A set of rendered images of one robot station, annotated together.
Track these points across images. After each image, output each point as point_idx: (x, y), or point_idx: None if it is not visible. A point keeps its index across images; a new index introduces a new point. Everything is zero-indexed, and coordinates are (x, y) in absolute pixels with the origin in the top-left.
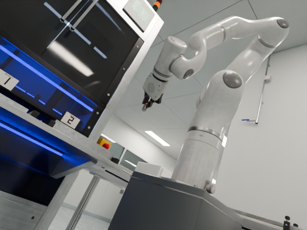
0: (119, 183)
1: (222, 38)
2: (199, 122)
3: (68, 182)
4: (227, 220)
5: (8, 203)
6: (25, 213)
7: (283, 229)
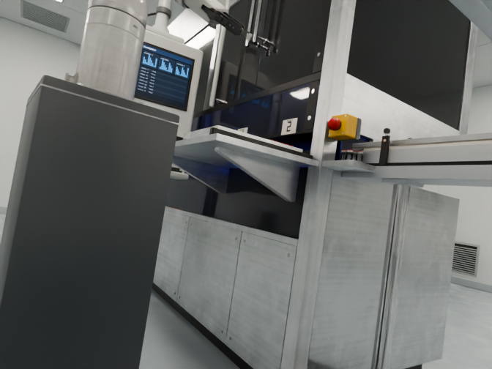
0: (440, 174)
1: None
2: None
3: (309, 201)
4: (32, 101)
5: (268, 241)
6: (282, 250)
7: None
